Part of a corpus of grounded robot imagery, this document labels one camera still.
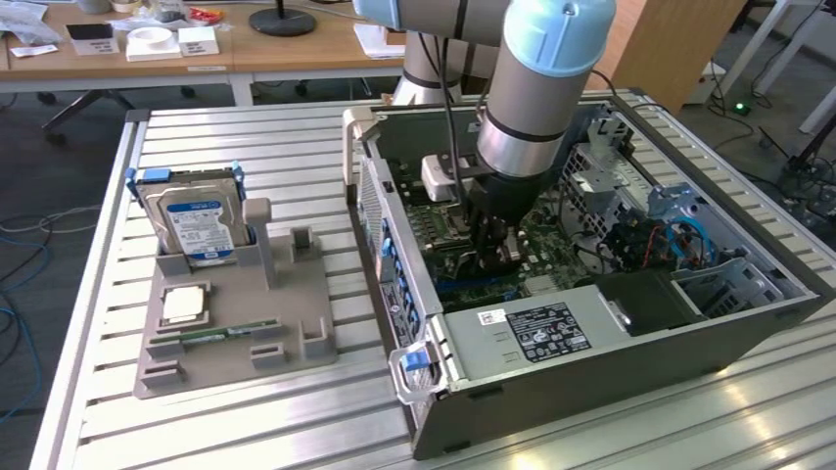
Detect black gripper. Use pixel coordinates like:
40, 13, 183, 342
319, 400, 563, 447
465, 170, 545, 270

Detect CPU socket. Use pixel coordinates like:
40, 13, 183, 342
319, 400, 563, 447
427, 205, 476, 252

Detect green motherboard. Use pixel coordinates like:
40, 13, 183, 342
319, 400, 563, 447
391, 161, 609, 314

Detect blue expansion slot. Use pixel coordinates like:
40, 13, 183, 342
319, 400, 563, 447
433, 275, 497, 296

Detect grey power supply with label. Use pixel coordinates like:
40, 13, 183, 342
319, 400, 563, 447
427, 288, 633, 394

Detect stack of papers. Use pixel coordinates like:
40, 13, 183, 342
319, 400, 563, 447
352, 21, 408, 61

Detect wooden cabinet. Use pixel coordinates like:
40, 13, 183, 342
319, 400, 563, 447
585, 0, 749, 115

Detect metal disk bay cage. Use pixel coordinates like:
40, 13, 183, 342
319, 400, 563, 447
669, 258, 785, 320

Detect grey open PC case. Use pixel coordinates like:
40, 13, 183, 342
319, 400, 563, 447
343, 90, 825, 461

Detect grey parts rack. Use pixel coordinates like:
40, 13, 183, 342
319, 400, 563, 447
132, 197, 343, 400

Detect hard disk blue label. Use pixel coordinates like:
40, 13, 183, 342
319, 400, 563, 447
141, 181, 239, 268

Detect black stand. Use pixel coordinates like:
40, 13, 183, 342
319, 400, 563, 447
759, 120, 836, 217

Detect wooden desk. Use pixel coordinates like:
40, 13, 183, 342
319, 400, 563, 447
0, 0, 411, 107

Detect black round lamp base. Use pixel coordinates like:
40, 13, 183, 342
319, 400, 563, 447
247, 0, 319, 37

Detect green RAM stick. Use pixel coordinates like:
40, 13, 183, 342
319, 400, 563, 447
151, 318, 280, 345

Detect CPU chip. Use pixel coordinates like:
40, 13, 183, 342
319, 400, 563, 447
161, 288, 208, 322

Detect hard disk in blue caddy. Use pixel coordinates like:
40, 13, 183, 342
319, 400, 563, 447
124, 164, 255, 247

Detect small white box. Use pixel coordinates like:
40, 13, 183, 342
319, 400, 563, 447
176, 25, 221, 58

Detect flat white box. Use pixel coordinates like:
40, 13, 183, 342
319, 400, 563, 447
124, 38, 185, 64

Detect white tape roll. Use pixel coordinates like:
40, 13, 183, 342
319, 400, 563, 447
128, 26, 173, 51

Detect black and white box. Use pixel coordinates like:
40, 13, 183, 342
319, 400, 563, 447
65, 23, 121, 57

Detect white paper card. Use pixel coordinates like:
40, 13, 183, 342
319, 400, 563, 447
8, 43, 61, 59

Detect clear plastic bags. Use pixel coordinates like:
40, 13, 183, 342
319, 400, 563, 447
0, 10, 65, 44

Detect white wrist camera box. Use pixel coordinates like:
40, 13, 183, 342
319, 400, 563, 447
420, 154, 476, 204

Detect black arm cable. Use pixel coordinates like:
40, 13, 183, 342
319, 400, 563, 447
417, 28, 469, 216

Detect red wire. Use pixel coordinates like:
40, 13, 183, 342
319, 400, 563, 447
641, 222, 663, 269

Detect blue wire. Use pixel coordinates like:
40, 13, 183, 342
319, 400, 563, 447
665, 214, 720, 271

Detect white table frame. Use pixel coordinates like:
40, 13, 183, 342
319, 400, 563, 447
708, 0, 836, 134

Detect white floor cable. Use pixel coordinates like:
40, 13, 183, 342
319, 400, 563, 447
0, 204, 100, 237

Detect blue floor cable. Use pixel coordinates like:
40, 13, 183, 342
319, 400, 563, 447
0, 228, 52, 423

